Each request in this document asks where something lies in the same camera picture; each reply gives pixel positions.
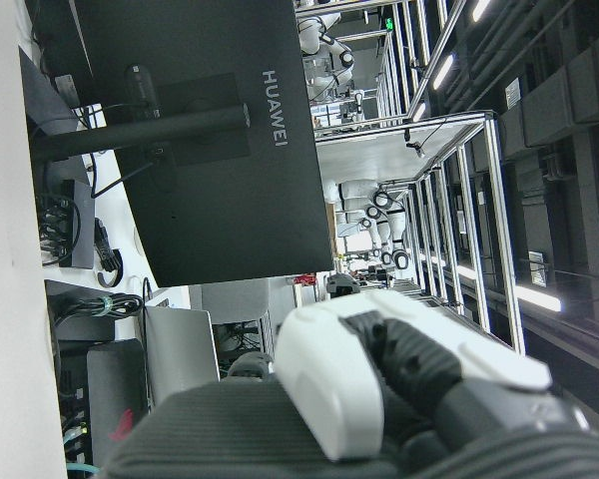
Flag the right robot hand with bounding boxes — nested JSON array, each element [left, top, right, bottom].
[[98, 271, 599, 479]]

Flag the silver laptop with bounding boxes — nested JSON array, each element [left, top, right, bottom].
[[143, 304, 222, 401]]

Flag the white humanoid robot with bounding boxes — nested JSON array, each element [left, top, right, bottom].
[[335, 178, 411, 271], [298, 11, 356, 92]]

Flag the black Huawei monitor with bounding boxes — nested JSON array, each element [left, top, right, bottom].
[[72, 0, 336, 289]]

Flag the black gaming laptop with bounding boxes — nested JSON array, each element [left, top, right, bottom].
[[85, 338, 150, 466]]

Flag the black docking box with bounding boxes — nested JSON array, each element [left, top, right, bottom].
[[40, 178, 99, 271]]

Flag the black monitor stand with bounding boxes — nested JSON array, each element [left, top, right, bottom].
[[18, 46, 254, 167]]

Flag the aluminium frame cage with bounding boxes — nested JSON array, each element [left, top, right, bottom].
[[313, 0, 526, 356]]

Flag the black cable tangle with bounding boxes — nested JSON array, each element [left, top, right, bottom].
[[47, 291, 146, 330]]

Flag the teal green cable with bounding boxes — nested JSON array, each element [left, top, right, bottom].
[[63, 432, 102, 476]]

